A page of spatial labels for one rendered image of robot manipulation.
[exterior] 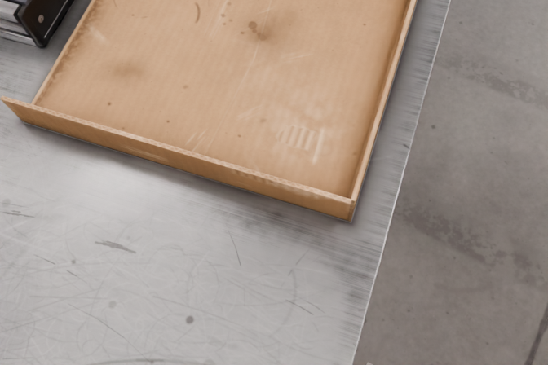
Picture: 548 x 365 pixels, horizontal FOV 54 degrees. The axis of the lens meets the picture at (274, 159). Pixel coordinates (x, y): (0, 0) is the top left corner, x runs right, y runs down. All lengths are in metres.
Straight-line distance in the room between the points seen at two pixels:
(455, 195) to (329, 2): 0.90
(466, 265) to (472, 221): 0.11
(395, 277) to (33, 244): 0.94
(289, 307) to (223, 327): 0.05
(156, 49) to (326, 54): 0.16
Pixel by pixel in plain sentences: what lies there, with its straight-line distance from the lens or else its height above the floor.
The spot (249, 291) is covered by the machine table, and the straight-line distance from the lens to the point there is 0.42.
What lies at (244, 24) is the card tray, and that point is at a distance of 0.52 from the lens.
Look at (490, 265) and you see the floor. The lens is 1.33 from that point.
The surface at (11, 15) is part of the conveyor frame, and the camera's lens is 0.53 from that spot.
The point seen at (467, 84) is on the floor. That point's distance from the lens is 1.51.
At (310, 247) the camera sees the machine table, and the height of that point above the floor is 0.83.
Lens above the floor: 1.24
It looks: 66 degrees down
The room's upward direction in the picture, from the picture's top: 8 degrees counter-clockwise
